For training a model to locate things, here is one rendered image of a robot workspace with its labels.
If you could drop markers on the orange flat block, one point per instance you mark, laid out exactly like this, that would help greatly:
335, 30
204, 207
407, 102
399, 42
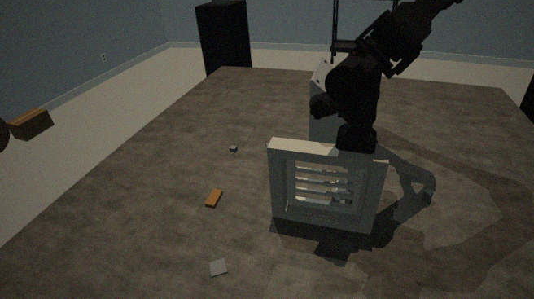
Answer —
213, 198

